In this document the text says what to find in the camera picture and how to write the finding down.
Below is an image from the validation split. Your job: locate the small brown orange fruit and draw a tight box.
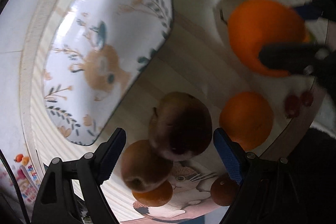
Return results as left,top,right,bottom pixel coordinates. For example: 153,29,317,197
210,173,239,206

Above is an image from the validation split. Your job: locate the large orange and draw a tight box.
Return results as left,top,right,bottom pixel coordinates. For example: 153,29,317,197
219,92,274,151
227,0,310,78

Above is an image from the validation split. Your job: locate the red yellow apple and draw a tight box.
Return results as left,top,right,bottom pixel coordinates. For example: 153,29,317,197
121,139,173,193

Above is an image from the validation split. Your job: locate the orange persimmon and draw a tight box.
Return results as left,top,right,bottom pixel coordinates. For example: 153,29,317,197
132,180,173,207

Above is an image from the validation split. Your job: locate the dark red apple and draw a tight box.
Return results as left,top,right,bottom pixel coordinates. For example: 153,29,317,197
148,92,213,161

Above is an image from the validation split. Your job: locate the colourful fruit sticker sheet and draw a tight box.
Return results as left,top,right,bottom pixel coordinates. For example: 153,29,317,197
1,153,41,207

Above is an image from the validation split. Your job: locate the white floral deer plate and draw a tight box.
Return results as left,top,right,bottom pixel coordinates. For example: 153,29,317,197
43,0,174,146

